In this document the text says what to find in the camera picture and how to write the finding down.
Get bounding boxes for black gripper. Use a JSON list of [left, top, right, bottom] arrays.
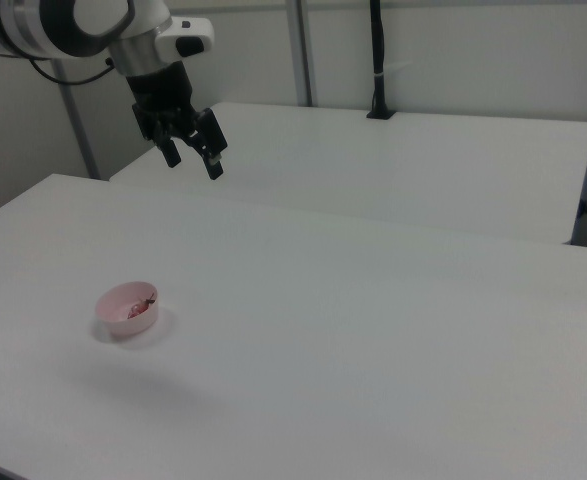
[[124, 61, 230, 182]]

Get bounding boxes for red strawberry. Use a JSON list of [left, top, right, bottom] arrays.
[[126, 294, 157, 321]]

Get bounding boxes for pink bowl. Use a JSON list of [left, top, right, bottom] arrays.
[[95, 281, 162, 337]]

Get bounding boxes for white side table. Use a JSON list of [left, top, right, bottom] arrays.
[[108, 101, 587, 247]]

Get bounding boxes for grey aluminium frame post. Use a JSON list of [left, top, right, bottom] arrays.
[[284, 0, 320, 108]]

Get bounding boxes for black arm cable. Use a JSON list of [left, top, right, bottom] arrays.
[[28, 56, 116, 87]]

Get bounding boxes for black camera pole with clamp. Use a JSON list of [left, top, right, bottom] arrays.
[[365, 0, 397, 121]]

